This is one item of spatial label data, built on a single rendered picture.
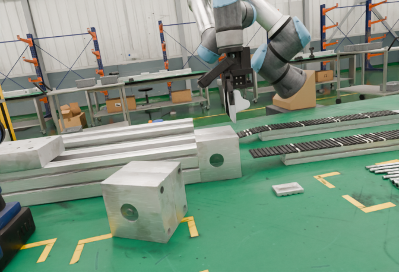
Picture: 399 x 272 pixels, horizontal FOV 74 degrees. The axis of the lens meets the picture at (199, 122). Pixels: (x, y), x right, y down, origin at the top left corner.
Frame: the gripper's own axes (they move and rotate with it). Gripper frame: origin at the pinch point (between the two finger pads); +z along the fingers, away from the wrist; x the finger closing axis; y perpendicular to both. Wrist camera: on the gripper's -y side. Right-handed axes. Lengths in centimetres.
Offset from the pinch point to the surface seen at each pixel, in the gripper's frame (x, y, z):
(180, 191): -35.9, -14.9, 3.4
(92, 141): -5.0, -39.6, 0.5
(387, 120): -1.3, 48.1, 7.1
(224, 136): -22.6, -5.0, -1.2
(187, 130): -5.0, -12.9, 1.1
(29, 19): 687, -401, -171
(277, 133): -1.9, 13.6, 6.4
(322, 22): 764, 428, -81
